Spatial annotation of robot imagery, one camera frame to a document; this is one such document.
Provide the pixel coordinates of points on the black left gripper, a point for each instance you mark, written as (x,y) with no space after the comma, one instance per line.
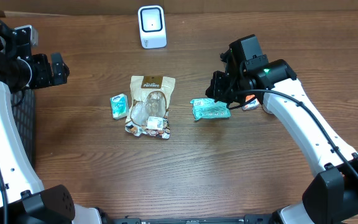
(47,78)

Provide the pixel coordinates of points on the cardboard backdrop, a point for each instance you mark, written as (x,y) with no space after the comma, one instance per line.
(117,7)

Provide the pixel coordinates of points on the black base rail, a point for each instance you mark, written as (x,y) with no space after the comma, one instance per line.
(197,220)

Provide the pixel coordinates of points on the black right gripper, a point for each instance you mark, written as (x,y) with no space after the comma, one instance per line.
(216,92)

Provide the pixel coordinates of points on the teal snack packet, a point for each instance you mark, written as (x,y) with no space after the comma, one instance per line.
(207,108)

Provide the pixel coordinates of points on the small teal tissue pack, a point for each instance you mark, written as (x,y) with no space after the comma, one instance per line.
(119,106)

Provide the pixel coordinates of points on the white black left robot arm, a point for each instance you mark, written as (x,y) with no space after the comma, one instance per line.
(23,197)

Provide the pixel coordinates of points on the green lid jar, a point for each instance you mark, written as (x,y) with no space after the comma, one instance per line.
(266,109)

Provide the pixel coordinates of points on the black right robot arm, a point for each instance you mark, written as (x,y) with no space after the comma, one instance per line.
(332,196)

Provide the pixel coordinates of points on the brown beige snack pouch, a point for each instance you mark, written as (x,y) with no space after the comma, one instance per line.
(148,114)

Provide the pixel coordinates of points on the orange packet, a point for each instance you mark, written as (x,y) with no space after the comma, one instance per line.
(251,103)

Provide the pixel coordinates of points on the grey plastic mesh basket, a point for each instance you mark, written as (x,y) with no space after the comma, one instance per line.
(23,108)

